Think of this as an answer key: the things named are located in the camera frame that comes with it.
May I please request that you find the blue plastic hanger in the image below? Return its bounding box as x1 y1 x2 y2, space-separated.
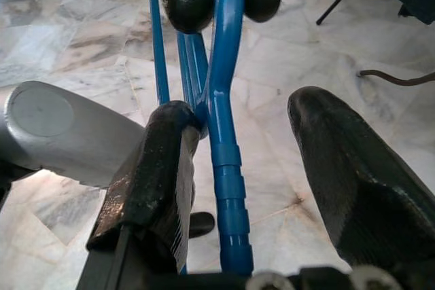
146 0 255 276

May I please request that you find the marble top folding table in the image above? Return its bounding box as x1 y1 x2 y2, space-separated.
297 0 435 88

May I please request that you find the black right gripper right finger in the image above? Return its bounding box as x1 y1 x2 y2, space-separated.
287 86 435 268

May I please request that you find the silver right robot leg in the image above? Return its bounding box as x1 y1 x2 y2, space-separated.
0 80 146 209

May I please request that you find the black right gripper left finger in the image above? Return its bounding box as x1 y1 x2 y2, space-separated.
86 99 204 274

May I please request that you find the black right robot foot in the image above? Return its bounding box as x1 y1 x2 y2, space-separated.
188 211 215 239

